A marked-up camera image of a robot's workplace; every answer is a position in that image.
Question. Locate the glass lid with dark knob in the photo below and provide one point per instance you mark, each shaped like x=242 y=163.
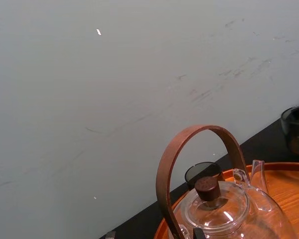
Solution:
x=207 y=189

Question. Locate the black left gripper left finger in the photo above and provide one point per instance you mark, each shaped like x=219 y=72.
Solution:
x=110 y=235

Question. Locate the smoked glass pitcher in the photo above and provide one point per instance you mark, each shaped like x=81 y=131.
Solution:
x=297 y=132

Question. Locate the small smoked glass cup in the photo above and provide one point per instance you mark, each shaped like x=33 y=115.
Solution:
x=198 y=171

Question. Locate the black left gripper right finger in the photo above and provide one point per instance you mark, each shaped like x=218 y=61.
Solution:
x=198 y=234

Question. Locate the round orange wooden tray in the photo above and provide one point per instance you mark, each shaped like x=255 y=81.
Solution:
x=292 y=199

